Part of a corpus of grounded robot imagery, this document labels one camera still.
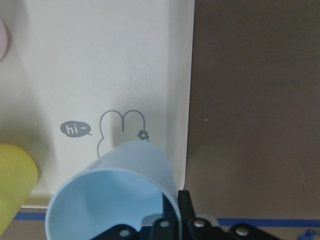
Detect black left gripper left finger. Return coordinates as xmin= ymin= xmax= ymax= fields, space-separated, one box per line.
xmin=91 ymin=216 xmax=180 ymax=240

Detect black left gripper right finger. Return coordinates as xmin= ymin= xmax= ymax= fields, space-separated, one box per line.
xmin=177 ymin=190 xmax=279 ymax=240

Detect light blue cup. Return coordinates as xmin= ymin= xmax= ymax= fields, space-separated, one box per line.
xmin=45 ymin=140 xmax=182 ymax=240

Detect yellow cup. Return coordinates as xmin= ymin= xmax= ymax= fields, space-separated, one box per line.
xmin=0 ymin=144 xmax=39 ymax=234

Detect pink cup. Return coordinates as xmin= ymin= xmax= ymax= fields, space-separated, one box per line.
xmin=0 ymin=16 xmax=11 ymax=61

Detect cream plastic tray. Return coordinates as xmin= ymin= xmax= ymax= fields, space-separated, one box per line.
xmin=0 ymin=0 xmax=195 ymax=208

